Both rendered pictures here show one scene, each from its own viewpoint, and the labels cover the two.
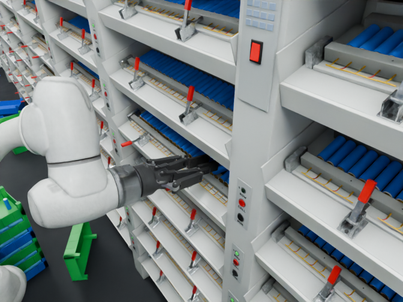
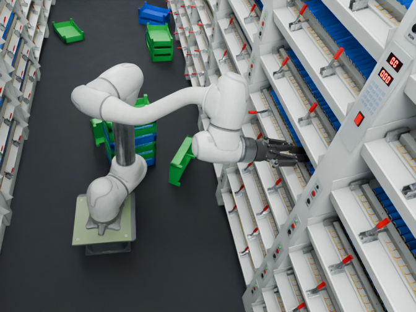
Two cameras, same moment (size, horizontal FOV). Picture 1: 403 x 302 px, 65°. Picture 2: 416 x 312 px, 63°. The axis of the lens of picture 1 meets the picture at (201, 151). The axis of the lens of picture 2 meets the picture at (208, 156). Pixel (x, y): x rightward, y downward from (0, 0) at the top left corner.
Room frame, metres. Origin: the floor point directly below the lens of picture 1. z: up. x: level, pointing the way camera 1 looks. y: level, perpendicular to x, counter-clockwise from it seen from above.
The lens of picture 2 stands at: (-0.27, 0.04, 1.87)
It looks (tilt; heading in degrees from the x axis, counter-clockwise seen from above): 47 degrees down; 18
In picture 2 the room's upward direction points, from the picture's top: 11 degrees clockwise
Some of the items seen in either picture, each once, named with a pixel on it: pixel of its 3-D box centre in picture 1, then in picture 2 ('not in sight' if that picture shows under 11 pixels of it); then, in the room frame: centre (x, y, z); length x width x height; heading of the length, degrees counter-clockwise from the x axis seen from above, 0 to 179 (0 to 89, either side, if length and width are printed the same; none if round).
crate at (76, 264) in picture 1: (81, 245); (183, 160); (1.15, 0.66, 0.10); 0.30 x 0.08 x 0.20; 6
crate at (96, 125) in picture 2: not in sight; (114, 127); (1.15, 1.25, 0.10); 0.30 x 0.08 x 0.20; 147
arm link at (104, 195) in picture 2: not in sight; (104, 196); (0.49, 0.79, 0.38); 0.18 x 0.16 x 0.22; 177
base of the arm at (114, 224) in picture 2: not in sight; (104, 215); (0.46, 0.78, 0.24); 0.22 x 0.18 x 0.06; 27
